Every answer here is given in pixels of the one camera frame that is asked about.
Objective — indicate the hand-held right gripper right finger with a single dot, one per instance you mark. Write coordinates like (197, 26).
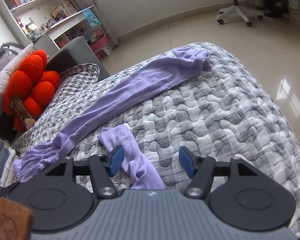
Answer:
(187, 162)

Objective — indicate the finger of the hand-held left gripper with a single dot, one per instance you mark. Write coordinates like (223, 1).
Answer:
(5, 192)

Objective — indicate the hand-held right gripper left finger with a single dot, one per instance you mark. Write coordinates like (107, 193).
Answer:
(116, 161)

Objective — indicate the lavender garment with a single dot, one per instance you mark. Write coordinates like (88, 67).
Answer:
(140, 85)

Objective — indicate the white folded garment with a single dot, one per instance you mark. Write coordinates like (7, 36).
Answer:
(10, 165)

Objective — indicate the grey checkered quilted blanket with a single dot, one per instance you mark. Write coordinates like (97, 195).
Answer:
(215, 120)

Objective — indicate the white storage box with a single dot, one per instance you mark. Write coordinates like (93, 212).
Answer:
(106, 51)

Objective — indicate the white grey pillow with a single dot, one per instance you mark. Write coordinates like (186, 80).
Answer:
(5, 80)

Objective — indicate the red flower-shaped pillow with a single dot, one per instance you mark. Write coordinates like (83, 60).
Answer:
(32, 80)

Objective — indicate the grey sofa armrest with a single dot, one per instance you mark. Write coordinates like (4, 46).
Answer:
(72, 52)

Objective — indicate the pink basket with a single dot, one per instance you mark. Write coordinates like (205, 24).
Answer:
(100, 42)

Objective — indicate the blue patterned bag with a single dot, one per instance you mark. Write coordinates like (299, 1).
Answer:
(91, 17)

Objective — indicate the white office chair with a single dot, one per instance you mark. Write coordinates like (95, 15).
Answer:
(236, 11)

